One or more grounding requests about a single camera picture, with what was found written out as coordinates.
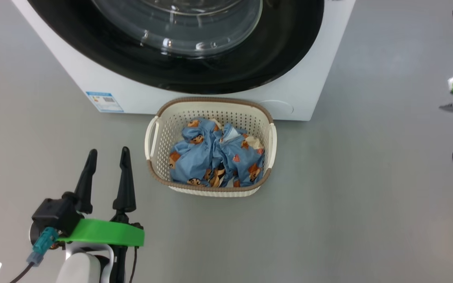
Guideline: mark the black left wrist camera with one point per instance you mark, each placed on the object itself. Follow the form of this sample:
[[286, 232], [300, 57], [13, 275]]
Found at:
[[53, 214]]

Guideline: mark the blue bear-print garment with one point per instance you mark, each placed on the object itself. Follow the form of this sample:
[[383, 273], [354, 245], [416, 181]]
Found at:
[[203, 157]]

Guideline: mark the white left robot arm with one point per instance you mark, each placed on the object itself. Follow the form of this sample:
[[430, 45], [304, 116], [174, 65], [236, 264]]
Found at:
[[77, 267]]

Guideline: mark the black washer door glass bowl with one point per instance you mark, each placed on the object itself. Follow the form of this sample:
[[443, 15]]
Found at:
[[92, 31]]

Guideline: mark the white front-load washing machine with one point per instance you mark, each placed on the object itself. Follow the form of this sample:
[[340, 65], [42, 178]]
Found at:
[[92, 86]]

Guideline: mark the blue energy label sticker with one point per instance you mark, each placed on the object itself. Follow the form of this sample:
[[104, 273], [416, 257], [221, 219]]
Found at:
[[104, 102]]

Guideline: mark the round white filter cover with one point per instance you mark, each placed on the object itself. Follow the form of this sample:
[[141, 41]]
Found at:
[[277, 108]]

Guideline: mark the cream perforated laundry basket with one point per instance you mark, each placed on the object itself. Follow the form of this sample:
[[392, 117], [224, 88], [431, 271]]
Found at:
[[163, 129]]

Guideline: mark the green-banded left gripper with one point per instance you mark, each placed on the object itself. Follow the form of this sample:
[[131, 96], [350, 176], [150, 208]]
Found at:
[[104, 234]]

